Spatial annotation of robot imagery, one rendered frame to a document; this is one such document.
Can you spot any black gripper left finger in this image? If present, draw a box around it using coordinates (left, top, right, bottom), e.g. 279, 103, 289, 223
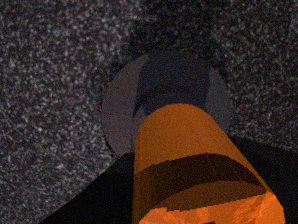
40, 152, 134, 224

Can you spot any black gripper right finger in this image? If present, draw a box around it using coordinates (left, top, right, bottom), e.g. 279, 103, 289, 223
229, 136, 298, 224

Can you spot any orange knob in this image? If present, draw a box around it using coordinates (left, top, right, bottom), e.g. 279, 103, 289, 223
132, 104, 285, 224

